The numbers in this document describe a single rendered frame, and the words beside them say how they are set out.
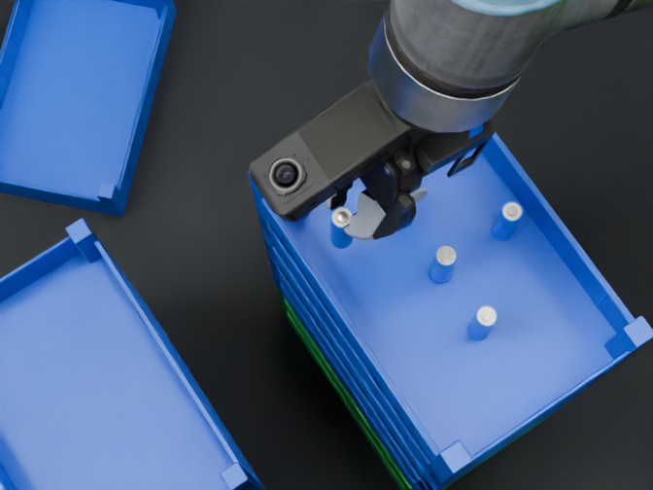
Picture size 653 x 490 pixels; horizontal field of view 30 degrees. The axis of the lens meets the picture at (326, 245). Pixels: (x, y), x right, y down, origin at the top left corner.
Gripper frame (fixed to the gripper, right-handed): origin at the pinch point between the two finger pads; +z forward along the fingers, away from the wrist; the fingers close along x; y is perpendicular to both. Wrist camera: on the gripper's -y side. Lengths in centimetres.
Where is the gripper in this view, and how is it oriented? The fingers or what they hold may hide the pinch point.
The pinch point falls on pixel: (340, 218)
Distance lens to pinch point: 93.5
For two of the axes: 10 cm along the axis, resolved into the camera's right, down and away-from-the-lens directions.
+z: -2.0, 3.9, 9.0
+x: -5.5, -8.0, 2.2
